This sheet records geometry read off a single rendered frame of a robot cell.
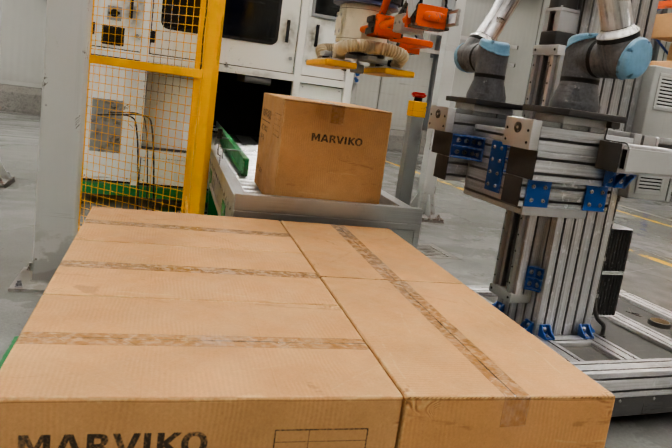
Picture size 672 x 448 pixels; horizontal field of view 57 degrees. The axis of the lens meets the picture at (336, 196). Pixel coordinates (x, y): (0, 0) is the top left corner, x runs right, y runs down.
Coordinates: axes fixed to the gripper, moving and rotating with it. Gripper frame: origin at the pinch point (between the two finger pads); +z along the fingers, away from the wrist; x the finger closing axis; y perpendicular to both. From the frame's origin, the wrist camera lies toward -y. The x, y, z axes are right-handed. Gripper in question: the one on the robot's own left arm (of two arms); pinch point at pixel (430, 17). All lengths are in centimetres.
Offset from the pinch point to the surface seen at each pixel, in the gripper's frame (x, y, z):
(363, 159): -8, 73, 44
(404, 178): -43, 125, 56
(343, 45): 11.3, 41.6, 6.7
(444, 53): -142, 357, -22
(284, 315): 31, -29, 66
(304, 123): 15, 72, 33
